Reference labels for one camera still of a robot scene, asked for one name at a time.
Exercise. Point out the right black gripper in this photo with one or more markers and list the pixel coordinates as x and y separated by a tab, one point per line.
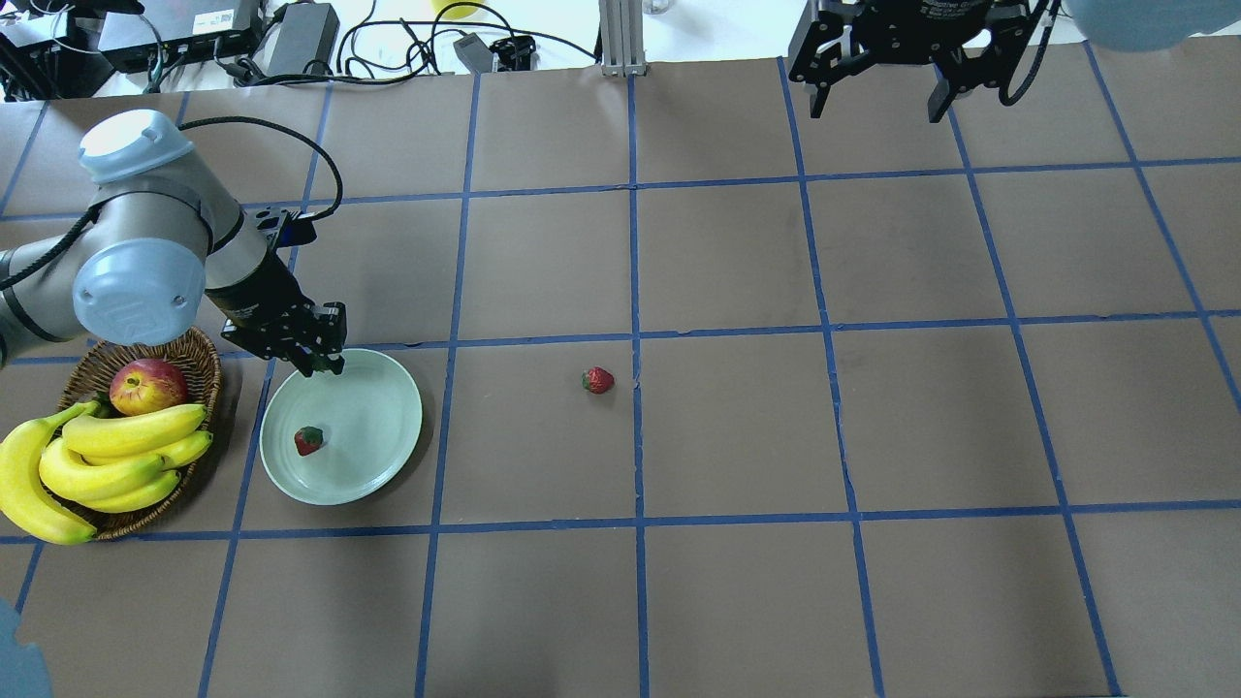
909	21

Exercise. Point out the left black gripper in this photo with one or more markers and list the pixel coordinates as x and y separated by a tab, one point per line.
254	294

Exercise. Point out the strawberry plate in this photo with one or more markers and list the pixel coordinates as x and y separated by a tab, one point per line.
308	439

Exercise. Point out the strawberry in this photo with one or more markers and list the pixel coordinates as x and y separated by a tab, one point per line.
598	381

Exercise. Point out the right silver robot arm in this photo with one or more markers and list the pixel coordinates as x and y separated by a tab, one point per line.
1125	26

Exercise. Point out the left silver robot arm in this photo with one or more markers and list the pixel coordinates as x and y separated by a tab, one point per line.
160	236

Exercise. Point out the pale green plate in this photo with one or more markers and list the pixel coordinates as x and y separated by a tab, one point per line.
372	417

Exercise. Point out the wicker fruit basket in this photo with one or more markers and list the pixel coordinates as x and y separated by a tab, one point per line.
158	457

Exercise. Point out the red apple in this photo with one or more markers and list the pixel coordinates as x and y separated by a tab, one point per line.
146	386

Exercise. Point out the yellow banana bunch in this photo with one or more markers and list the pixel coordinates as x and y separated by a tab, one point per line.
74	477

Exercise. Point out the large black power brick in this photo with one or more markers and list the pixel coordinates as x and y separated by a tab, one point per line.
305	36

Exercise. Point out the aluminium frame post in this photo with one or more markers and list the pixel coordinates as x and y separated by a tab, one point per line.
620	31

